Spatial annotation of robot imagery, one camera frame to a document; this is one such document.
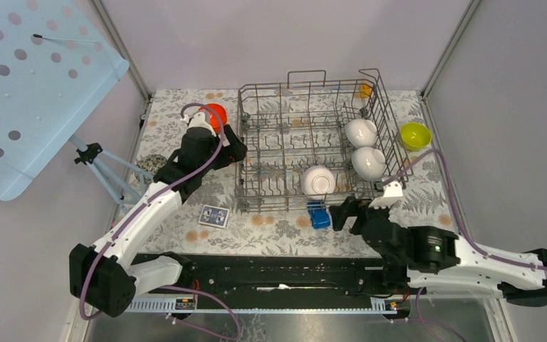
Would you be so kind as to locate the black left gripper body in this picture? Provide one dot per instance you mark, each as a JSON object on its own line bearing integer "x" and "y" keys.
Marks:
{"x": 215, "y": 148}

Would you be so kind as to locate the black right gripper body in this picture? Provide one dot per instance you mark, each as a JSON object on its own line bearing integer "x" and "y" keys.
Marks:
{"x": 381, "y": 213}

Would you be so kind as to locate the yellow bowl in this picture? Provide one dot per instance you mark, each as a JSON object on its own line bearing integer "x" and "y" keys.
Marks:
{"x": 415, "y": 136}

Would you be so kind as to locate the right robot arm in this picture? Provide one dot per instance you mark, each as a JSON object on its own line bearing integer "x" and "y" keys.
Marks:
{"x": 427, "y": 257}

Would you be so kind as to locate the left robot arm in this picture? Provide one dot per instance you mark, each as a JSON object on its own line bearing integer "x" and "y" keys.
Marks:
{"x": 104, "y": 275}

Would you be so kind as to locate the yellow clip on rack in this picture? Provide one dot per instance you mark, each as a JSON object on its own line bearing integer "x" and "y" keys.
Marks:
{"x": 365, "y": 91}

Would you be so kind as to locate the blue toy car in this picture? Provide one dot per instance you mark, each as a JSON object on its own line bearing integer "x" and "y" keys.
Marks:
{"x": 318, "y": 213}

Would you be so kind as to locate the white bowl upside down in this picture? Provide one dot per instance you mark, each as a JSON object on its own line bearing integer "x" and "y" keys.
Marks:
{"x": 317, "y": 182}

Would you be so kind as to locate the white bowl front right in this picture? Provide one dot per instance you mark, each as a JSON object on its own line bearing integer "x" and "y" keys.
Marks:
{"x": 369, "y": 163}

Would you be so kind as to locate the speckled stone coaster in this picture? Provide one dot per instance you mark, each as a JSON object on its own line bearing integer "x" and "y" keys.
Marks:
{"x": 151, "y": 163}

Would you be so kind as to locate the blue playing card box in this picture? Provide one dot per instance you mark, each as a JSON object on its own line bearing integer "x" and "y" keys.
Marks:
{"x": 213, "y": 216}

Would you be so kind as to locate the floral tablecloth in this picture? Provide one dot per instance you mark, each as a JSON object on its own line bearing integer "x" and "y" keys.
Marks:
{"x": 276, "y": 232}

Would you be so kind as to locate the white bowl back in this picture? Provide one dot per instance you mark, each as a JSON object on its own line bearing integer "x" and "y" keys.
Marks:
{"x": 361, "y": 133}

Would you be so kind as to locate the light blue tripod stand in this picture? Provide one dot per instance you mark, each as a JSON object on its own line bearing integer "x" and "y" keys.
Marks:
{"x": 117, "y": 187}

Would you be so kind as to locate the light blue perforated board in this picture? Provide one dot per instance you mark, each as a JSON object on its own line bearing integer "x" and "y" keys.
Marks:
{"x": 55, "y": 68}

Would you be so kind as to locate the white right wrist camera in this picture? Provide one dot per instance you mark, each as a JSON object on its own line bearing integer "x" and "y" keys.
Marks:
{"x": 392, "y": 193}

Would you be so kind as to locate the grey wire dish rack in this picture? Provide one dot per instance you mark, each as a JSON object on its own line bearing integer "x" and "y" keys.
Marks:
{"x": 298, "y": 123}

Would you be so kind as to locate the left aluminium frame post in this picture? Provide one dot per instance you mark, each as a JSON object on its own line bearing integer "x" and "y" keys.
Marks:
{"x": 101, "y": 11}

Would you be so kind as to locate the aluminium frame post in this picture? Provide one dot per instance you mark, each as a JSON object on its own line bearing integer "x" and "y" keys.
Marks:
{"x": 466, "y": 18}
{"x": 101, "y": 11}

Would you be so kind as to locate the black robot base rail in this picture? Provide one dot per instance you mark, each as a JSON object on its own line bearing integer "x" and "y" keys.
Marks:
{"x": 283, "y": 283}

